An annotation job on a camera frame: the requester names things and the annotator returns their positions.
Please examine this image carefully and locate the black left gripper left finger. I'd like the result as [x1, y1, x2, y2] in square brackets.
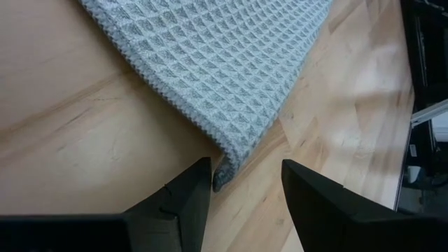
[0, 156, 214, 252]

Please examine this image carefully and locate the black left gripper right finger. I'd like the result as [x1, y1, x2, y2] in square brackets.
[281, 159, 448, 252]

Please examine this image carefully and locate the grey waffle towel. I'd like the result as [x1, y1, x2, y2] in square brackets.
[78, 0, 334, 193]

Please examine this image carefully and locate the silver metal bar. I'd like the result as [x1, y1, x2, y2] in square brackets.
[410, 98, 448, 128]

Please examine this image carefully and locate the black metal stand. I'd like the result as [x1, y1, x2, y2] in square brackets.
[400, 0, 448, 106]

